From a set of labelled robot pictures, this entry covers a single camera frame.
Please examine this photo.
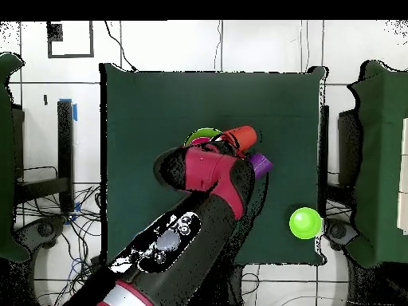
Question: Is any small green bowl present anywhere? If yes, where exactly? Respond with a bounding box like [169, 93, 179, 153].
[288, 206, 323, 241]

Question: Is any black box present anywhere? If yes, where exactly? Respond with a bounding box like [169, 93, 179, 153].
[337, 109, 363, 187]
[10, 106, 26, 179]

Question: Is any orange red cup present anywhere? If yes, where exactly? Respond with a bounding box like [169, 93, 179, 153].
[219, 124, 258, 154]

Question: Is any dark green tablecloth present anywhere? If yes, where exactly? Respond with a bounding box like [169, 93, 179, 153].
[99, 62, 327, 267]

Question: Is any green cloth side table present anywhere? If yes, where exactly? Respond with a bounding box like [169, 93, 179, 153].
[0, 52, 31, 264]
[345, 60, 408, 269]

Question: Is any black metal stand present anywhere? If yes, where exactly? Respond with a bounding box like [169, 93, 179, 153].
[14, 99, 76, 214]

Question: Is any grey chair base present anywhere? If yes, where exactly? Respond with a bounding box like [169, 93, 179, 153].
[321, 218, 359, 251]
[14, 214, 68, 249]

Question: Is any purple cup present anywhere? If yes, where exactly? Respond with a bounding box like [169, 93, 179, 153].
[248, 151, 275, 179]

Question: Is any stack of white boxes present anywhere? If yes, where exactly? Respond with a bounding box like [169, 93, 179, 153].
[396, 117, 408, 237]

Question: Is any tangle of cables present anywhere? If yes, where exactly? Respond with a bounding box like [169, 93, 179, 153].
[14, 165, 106, 306]

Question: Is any large green bowl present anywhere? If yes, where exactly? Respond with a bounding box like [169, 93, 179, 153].
[184, 127, 224, 147]

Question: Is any black cable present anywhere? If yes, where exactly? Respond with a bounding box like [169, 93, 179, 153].
[104, 20, 139, 72]

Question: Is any thin dark cable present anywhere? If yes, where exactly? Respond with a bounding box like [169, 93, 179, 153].
[214, 20, 223, 72]

